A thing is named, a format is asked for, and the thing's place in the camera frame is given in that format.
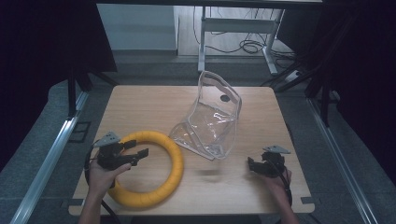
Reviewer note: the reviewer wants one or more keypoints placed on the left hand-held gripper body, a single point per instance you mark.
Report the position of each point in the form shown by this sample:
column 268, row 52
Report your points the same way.
column 109, row 153

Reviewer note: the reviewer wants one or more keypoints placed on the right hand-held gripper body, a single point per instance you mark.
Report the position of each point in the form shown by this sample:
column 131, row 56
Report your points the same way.
column 271, row 163

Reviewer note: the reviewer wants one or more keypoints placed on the clear plastic bag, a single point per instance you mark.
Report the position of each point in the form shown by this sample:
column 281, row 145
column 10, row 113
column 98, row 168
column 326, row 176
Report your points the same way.
column 211, row 124

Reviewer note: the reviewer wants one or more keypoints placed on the person's right hand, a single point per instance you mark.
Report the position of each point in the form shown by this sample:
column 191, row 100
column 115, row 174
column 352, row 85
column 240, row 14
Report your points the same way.
column 279, row 183

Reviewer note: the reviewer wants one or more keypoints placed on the person's left hand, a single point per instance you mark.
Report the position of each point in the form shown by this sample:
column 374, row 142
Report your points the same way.
column 104, row 179

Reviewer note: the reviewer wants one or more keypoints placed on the white power strip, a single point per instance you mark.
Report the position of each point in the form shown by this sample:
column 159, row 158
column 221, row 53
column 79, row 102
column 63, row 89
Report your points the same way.
column 293, row 75

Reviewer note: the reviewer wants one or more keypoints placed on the black tripod stand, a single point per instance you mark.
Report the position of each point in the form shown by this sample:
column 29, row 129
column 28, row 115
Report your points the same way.
column 314, row 81

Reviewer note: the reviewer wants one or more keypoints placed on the dark curtain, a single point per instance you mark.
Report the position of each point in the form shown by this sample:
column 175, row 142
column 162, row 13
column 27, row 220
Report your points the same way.
column 46, row 62
column 358, row 68

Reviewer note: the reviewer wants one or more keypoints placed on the aluminium rail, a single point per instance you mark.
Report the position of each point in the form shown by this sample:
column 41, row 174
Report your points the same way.
column 46, row 161
column 341, row 161

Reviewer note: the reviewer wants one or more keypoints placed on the white metal desk frame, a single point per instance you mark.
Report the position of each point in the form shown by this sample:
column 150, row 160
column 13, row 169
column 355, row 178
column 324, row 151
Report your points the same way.
column 236, row 28

